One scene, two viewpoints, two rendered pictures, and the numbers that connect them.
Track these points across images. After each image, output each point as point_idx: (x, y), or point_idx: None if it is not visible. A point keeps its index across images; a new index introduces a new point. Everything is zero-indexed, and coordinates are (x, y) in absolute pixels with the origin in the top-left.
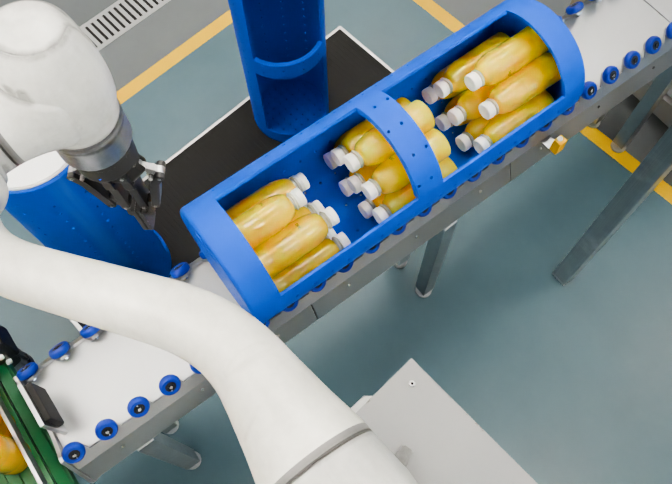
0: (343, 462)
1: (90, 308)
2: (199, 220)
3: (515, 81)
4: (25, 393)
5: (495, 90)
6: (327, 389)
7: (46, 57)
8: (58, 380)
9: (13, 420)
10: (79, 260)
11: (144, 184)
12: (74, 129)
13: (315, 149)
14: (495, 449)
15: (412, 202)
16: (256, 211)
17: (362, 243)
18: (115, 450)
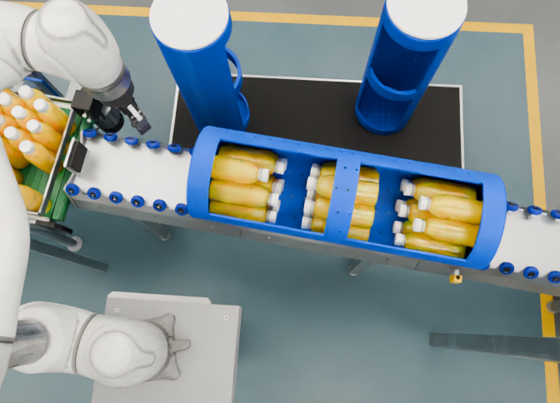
0: None
1: None
2: (200, 142)
3: (447, 226)
4: (72, 144)
5: (432, 219)
6: (7, 307)
7: (56, 41)
8: (100, 150)
9: (64, 149)
10: None
11: None
12: (69, 77)
13: (312, 156)
14: (228, 388)
15: (318, 233)
16: (235, 163)
17: (273, 228)
18: (95, 205)
